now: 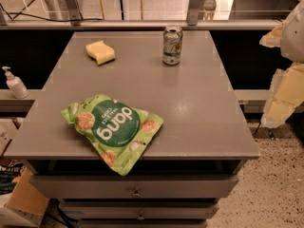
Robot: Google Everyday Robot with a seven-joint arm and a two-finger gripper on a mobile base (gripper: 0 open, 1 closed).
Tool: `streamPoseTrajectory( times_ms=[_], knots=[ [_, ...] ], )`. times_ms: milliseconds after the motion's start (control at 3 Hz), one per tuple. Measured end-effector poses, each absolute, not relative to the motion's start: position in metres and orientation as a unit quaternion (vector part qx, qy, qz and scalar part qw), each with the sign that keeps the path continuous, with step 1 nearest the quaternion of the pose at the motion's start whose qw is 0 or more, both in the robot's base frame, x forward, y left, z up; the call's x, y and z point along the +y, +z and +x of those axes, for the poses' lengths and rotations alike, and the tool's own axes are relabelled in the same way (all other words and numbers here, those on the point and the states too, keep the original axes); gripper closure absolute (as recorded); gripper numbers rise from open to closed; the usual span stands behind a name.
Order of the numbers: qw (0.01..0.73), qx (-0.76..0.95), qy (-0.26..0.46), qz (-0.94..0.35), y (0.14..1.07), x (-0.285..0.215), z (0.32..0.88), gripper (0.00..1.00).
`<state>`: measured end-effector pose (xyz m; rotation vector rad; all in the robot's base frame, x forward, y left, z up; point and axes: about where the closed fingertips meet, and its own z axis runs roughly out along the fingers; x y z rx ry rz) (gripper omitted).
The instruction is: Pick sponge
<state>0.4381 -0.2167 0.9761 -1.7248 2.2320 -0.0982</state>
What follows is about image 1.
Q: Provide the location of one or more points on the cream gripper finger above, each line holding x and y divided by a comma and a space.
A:
286, 94
273, 38

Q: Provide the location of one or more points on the yellow sponge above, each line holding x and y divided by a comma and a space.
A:
100, 52

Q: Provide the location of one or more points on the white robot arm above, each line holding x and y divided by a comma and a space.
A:
292, 39

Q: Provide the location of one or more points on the grey drawer cabinet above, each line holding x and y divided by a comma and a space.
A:
191, 163

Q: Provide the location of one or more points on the green dang chips bag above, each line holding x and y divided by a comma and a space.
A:
119, 133

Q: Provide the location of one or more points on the white pump bottle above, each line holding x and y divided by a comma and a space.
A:
15, 84

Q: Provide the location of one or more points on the cardboard box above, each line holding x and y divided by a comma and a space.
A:
24, 206

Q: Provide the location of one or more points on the metal railing frame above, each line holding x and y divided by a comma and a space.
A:
142, 14

